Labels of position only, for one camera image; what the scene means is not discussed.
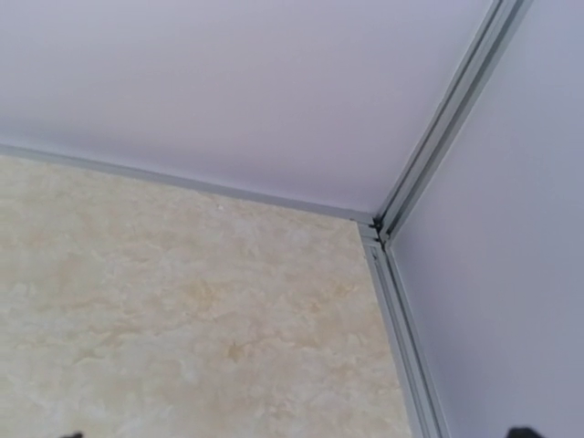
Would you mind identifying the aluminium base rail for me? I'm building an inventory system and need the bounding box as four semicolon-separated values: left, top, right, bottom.
1;144;374;226
358;224;451;438

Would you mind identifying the back aluminium base rail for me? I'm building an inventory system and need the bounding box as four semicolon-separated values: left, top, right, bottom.
1;144;374;226

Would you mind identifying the right side aluminium base rail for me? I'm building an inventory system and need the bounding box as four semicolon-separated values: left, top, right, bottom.
358;224;451;438

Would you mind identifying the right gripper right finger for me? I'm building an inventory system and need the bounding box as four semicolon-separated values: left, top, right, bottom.
506;426;543;438

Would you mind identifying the right aluminium corner post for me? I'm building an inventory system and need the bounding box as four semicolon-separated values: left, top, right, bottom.
374;1;532;242

